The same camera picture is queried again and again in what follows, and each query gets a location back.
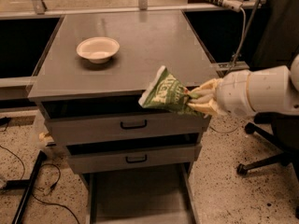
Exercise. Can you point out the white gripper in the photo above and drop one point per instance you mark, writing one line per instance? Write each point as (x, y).
(233, 92)

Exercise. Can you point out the green jalapeno chip bag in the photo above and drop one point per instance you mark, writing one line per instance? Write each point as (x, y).
(167, 93)

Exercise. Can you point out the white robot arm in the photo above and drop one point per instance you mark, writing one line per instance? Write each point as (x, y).
(270, 90)

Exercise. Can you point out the middle grey drawer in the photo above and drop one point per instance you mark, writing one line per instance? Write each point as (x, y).
(139, 158)

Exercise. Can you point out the open bottom grey drawer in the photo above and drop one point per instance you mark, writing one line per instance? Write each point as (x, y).
(151, 195)

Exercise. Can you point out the grey drawer cabinet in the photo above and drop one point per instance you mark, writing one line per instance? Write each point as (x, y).
(68, 86)

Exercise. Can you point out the top grey drawer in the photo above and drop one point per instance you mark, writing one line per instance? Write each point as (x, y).
(94, 129)

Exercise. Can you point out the grey metal pole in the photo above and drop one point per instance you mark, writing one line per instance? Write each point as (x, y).
(245, 29)

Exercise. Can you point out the white paper bowl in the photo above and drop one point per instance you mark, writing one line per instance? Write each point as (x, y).
(98, 49)

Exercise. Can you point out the black floor stand bar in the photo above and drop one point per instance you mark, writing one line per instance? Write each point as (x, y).
(29, 188)

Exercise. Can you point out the grey metal bracket block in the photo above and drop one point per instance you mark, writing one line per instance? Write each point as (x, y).
(230, 66)

